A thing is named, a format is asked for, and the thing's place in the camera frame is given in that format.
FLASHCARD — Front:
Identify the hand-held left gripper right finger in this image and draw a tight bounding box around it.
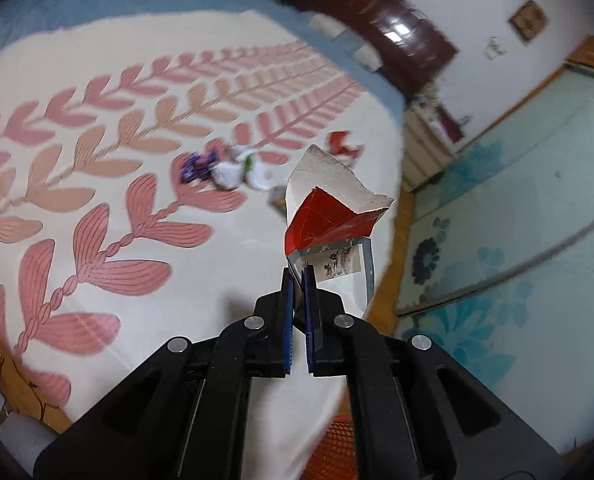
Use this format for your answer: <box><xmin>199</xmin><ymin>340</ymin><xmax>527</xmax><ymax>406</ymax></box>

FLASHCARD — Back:
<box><xmin>302</xmin><ymin>264</ymin><xmax>563</xmax><ymax>480</ymax></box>

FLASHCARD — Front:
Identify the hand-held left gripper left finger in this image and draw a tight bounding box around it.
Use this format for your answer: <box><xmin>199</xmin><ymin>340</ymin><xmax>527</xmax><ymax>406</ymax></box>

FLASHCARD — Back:
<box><xmin>33</xmin><ymin>267</ymin><xmax>295</xmax><ymax>480</ymax></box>

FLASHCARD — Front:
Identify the torn red and white carton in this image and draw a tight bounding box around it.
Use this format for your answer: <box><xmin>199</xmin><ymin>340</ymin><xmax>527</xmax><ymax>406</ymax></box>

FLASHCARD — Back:
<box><xmin>283</xmin><ymin>145</ymin><xmax>397</xmax><ymax>319</ymax></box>

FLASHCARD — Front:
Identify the orange mesh basket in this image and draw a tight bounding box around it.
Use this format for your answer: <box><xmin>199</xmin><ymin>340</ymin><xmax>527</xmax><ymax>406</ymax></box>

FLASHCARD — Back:
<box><xmin>302</xmin><ymin>412</ymin><xmax>359</xmax><ymax>480</ymax></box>

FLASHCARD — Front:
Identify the white leaf-print cloth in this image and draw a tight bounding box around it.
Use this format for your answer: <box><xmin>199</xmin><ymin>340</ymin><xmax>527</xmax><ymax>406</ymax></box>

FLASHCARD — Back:
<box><xmin>0</xmin><ymin>9</ymin><xmax>409</xmax><ymax>480</ymax></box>

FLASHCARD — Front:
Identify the white and green wrapper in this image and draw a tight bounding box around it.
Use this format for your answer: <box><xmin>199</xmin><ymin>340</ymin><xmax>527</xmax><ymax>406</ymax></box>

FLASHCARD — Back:
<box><xmin>232</xmin><ymin>146</ymin><xmax>273</xmax><ymax>192</ymax></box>

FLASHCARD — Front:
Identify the white crumpled paper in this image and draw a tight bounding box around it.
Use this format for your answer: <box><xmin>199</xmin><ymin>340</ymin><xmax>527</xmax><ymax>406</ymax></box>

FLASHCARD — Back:
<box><xmin>211</xmin><ymin>160</ymin><xmax>244</xmax><ymax>191</ymax></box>

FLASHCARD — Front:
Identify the purple wrapper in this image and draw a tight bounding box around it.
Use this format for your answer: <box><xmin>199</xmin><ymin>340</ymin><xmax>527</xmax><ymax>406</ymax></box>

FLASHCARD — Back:
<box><xmin>181</xmin><ymin>152</ymin><xmax>218</xmax><ymax>184</ymax></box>

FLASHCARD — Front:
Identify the red wrapper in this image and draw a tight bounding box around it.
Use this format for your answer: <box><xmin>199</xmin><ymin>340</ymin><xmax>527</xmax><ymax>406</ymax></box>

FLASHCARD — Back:
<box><xmin>324</xmin><ymin>131</ymin><xmax>366</xmax><ymax>164</ymax></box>

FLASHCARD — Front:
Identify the cream nightstand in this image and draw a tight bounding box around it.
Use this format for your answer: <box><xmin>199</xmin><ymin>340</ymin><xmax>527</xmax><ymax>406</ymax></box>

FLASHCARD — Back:
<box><xmin>401</xmin><ymin>94</ymin><xmax>466</xmax><ymax>194</ymax></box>

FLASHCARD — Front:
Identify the floral sliding wardrobe door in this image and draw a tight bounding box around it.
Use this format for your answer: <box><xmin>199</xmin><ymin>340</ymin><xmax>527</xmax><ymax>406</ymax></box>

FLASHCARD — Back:
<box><xmin>394</xmin><ymin>205</ymin><xmax>594</xmax><ymax>458</ymax></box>
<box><xmin>404</xmin><ymin>57</ymin><xmax>594</xmax><ymax>313</ymax></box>

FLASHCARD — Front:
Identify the red box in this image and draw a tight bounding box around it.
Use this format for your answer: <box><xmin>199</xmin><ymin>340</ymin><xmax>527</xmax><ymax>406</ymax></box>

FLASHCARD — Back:
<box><xmin>437</xmin><ymin>105</ymin><xmax>466</xmax><ymax>144</ymax></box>

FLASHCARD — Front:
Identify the grey and white pillow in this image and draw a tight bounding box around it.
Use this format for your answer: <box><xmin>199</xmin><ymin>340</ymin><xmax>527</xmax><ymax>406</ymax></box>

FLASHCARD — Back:
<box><xmin>309</xmin><ymin>10</ymin><xmax>383</xmax><ymax>72</ymax></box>

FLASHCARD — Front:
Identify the dark wooden bed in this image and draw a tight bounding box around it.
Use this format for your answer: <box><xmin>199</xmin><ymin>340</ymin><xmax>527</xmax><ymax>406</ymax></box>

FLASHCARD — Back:
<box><xmin>0</xmin><ymin>0</ymin><xmax>461</xmax><ymax>436</ymax></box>

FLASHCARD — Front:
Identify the deer head wall ornament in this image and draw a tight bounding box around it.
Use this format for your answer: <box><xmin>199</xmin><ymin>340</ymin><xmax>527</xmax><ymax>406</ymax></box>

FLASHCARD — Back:
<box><xmin>483</xmin><ymin>36</ymin><xmax>508</xmax><ymax>60</ymax></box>

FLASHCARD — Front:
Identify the brown wall picture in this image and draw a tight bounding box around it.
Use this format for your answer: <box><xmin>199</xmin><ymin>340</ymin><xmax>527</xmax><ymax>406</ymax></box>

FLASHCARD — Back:
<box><xmin>508</xmin><ymin>0</ymin><xmax>549</xmax><ymax>44</ymax></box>

